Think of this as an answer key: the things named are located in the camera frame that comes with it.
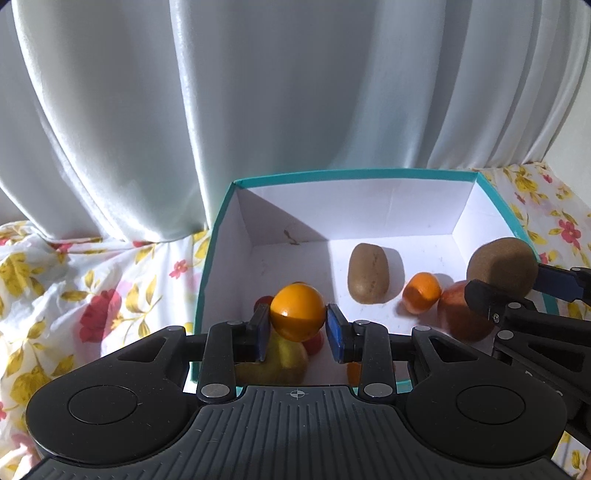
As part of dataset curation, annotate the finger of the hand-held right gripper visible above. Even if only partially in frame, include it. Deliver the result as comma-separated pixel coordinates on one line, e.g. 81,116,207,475
464,279,591,366
534,263,591,304

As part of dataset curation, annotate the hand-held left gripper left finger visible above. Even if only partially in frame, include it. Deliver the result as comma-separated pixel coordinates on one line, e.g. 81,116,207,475
104,307,271,405

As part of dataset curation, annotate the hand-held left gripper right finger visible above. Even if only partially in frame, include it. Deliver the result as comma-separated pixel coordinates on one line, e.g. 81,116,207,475
325,303,494,401

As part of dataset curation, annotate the red apple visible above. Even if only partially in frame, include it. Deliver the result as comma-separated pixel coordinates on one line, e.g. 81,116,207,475
438,281,497,342

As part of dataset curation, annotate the round brown kiwi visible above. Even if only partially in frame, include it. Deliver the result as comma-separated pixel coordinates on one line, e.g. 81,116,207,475
466,237,539,300

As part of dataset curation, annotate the large orange mandarin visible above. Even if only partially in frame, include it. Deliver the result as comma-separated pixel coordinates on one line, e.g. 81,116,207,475
270,283,327,342

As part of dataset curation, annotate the elongated brown kiwi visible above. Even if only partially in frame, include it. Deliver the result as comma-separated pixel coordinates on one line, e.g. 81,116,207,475
347,243,389,304

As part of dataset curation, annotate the teal cardboard box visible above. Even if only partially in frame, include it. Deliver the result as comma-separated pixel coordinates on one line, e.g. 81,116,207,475
186,168,558,398

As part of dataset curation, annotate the yellow fruit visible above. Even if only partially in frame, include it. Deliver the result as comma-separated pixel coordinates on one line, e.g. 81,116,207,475
235,332,309,384

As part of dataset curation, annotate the dimpled orange mandarin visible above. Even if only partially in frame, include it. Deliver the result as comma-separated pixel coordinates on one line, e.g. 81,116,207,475
402,272,443,315

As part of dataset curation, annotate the floral printed cloth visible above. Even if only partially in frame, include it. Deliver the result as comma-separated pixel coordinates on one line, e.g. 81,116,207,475
0,161,591,480

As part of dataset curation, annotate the white curtain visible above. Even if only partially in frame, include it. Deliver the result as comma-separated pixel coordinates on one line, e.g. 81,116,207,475
0,0,591,243

